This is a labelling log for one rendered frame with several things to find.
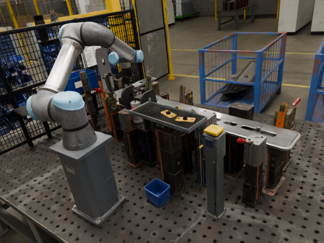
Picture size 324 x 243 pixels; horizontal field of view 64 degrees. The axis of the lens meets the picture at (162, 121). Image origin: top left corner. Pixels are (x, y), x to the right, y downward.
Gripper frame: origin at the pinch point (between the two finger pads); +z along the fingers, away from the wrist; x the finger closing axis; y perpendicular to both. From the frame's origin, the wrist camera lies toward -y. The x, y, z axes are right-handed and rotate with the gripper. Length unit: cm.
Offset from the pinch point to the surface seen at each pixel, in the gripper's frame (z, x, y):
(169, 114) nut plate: -14, -34, 72
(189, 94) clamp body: -0.5, 17.8, 43.2
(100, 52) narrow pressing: -28.3, 0.2, -26.6
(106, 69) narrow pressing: -14.3, 3.0, -26.6
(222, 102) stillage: 86, 186, -33
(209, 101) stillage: 85, 180, -52
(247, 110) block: 0, 13, 87
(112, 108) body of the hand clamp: 4.0, -18.7, 2.7
